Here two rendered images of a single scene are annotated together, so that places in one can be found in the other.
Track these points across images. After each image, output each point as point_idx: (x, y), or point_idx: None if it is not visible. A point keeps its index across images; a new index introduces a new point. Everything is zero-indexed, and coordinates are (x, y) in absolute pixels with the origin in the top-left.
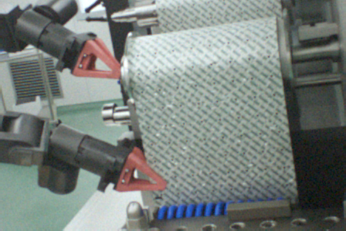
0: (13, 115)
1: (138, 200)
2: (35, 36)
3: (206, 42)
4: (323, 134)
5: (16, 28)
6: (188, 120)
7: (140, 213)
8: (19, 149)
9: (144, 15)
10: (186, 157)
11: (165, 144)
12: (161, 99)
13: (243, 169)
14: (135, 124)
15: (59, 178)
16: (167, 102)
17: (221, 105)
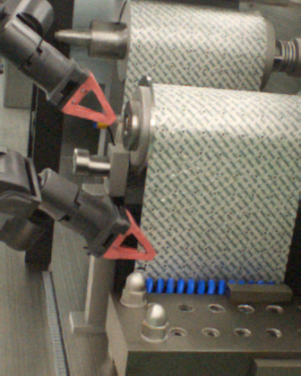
0: (1, 150)
1: (12, 255)
2: (25, 54)
3: (239, 110)
4: (296, 218)
5: (1, 38)
6: (201, 189)
7: (144, 286)
8: (17, 196)
9: (102, 44)
10: (185, 228)
11: (168, 210)
12: (179, 162)
13: (240, 248)
14: (115, 180)
15: (30, 233)
16: (184, 166)
17: (239, 180)
